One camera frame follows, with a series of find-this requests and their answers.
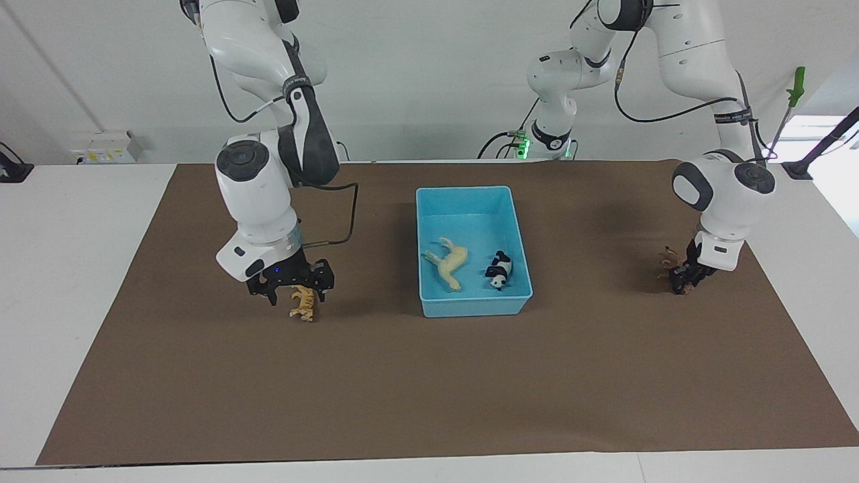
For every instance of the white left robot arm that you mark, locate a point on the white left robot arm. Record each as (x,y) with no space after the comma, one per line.
(725,194)

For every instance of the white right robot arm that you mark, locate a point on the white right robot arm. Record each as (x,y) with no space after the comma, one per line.
(258,194)

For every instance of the cream horse toy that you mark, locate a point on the cream horse toy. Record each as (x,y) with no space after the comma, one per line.
(451,263)

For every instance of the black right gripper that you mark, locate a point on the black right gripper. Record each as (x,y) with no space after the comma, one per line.
(288,275)

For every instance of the light blue plastic storage box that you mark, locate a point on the light blue plastic storage box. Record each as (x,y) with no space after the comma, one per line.
(470,221)

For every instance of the orange striped tiger toy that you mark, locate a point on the orange striped tiger toy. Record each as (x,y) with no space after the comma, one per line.
(305,305)

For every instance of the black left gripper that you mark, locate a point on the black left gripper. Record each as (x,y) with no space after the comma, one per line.
(694,270)

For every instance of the brown paper table mat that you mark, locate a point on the brown paper table mat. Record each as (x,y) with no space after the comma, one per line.
(402,389)

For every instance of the black desk mount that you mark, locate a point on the black desk mount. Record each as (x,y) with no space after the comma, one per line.
(13,171)

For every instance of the white wall socket box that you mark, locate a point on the white wall socket box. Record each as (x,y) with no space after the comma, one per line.
(107,147)

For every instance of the brown lion toy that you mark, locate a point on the brown lion toy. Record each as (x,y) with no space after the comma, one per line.
(668,257)

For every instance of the black clamp stand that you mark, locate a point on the black clamp stand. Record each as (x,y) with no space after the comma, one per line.
(822,144)

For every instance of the black and white panda toy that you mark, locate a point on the black and white panda toy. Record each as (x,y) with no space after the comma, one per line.
(500,270)

